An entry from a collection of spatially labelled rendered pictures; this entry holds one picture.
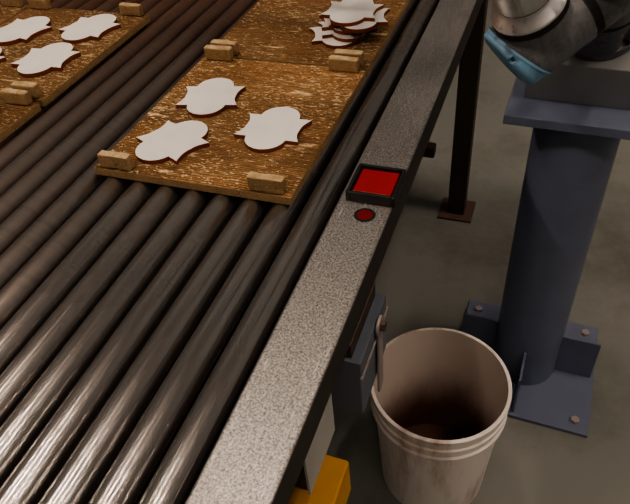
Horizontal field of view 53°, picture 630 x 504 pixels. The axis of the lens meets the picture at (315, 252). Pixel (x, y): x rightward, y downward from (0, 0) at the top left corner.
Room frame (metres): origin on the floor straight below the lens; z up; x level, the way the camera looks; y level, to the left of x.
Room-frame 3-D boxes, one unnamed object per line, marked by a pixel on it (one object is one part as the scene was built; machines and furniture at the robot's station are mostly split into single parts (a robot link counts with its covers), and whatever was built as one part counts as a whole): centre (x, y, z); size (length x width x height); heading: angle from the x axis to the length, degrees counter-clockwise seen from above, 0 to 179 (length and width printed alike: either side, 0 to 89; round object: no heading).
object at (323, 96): (1.01, 0.11, 0.93); 0.41 x 0.35 x 0.02; 157
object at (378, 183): (0.78, -0.10, 0.92); 0.06 x 0.06 x 0.01; 67
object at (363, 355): (0.60, -0.03, 0.77); 0.14 x 0.11 x 0.18; 157
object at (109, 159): (0.89, 0.31, 0.95); 0.06 x 0.02 x 0.03; 67
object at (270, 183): (0.78, 0.06, 0.95); 0.06 x 0.02 x 0.03; 67
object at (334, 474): (0.43, 0.04, 0.74); 0.09 x 0.08 x 0.24; 157
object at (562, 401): (1.09, -0.56, 0.43); 0.38 x 0.38 x 0.87; 64
